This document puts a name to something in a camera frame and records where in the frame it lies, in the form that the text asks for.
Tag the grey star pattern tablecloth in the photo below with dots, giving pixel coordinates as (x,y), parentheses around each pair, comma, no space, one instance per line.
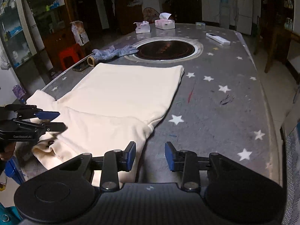
(219,106)

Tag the blue sofa cushion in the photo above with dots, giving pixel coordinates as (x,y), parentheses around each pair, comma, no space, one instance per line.
(290,152)

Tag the small pink tissue pack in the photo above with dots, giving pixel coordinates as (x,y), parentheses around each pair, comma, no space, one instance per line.
(142,27)

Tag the small clear plastic box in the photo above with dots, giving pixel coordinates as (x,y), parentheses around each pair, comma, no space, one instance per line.
(201,24)

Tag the white refrigerator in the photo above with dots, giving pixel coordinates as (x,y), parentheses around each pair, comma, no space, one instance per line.
(244,16)

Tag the water dispenser with blue bottle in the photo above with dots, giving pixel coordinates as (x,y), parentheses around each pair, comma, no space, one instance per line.
(224,14)

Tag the cream white garment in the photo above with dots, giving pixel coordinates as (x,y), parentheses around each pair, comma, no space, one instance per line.
(110,107)

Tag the person's left hand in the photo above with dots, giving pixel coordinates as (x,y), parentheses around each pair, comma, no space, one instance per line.
(8,152)

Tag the white remote control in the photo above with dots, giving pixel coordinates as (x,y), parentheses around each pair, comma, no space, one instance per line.
(218,39)

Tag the blue knitted work glove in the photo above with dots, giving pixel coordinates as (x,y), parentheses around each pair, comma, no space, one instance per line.
(110,53)

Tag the dark wooden side table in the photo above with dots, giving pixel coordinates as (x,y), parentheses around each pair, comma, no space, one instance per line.
(279,44)

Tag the white tissue box pink top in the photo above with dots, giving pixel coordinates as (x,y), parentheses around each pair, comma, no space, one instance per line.
(164,22)

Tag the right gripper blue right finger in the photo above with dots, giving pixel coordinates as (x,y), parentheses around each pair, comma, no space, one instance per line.
(186,162)

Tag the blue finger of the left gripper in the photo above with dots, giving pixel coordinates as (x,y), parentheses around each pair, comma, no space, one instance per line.
(50,127)
(41,115)

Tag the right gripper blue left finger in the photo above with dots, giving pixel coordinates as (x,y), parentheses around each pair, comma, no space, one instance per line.
(113,162)

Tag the round black induction cooktop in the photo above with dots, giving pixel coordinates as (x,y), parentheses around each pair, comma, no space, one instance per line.
(166,50)

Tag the brown white paper bag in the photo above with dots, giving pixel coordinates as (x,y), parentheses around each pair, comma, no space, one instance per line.
(79,33)

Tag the red plastic stool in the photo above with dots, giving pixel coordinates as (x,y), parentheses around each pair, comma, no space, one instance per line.
(71,55)

